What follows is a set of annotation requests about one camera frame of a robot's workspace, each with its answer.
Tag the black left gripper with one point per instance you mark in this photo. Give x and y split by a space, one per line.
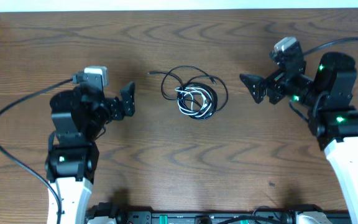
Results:
120 111

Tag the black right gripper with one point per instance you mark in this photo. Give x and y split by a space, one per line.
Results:
275 81

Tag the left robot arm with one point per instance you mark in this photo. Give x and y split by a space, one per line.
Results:
79 116

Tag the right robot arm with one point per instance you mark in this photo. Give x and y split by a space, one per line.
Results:
331 118

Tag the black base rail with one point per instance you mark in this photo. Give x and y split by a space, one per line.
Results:
111 213

